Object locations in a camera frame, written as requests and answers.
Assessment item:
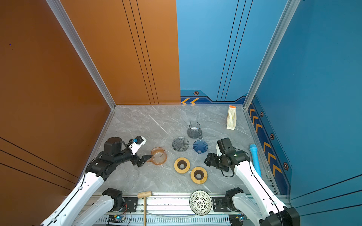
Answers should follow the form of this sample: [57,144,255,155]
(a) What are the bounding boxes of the orange glass carafe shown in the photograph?
[147,147,167,165]

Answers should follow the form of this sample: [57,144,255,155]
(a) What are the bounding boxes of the wooden ring holder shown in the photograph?
[174,157,190,174]
[190,167,208,185]

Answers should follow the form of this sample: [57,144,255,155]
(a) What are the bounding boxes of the blue glass dripper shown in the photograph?
[192,140,208,154]

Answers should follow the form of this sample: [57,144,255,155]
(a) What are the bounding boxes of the coffee filter pack orange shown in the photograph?
[227,105,237,130]

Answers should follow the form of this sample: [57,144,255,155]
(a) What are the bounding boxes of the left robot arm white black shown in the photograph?
[41,136,152,226]

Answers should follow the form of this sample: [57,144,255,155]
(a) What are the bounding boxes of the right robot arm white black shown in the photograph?
[205,138,301,226]

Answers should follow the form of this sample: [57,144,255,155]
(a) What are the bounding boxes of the grey glass dripper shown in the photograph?
[172,137,189,152]

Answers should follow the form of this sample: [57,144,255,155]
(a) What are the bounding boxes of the light blue cylinder roll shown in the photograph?
[249,144,262,177]

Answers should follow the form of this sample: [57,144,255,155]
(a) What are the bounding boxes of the wooden mallet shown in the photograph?
[137,191,152,226]

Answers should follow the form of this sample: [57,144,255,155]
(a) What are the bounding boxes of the grey glass pitcher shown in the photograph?
[187,121,203,139]

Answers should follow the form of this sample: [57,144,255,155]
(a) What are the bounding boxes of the white woven trivet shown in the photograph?
[189,190,212,216]

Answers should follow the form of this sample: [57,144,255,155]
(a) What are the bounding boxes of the right green circuit board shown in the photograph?
[229,215,245,226]

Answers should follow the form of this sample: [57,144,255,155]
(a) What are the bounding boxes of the green circuit board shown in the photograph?
[229,215,245,226]
[107,215,126,224]

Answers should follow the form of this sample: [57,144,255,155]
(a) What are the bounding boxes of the left green circuit board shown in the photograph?
[107,215,126,224]

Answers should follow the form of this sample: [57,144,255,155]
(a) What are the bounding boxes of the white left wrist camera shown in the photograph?
[127,136,147,155]

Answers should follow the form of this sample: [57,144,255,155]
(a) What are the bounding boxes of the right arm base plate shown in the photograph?
[212,196,236,212]

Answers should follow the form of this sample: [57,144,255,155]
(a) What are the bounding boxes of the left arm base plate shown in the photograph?
[111,197,139,213]

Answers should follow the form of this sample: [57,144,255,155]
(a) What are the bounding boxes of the aluminium front rail frame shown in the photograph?
[50,192,300,226]

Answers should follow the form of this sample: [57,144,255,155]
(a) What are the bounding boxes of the left aluminium corner post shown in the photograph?
[46,0,117,110]

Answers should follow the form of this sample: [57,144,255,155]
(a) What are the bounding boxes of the aluminium corner post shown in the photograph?
[46,0,117,110]
[243,0,301,110]

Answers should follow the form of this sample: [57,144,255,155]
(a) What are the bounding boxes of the right aluminium corner post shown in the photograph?
[243,0,301,110]

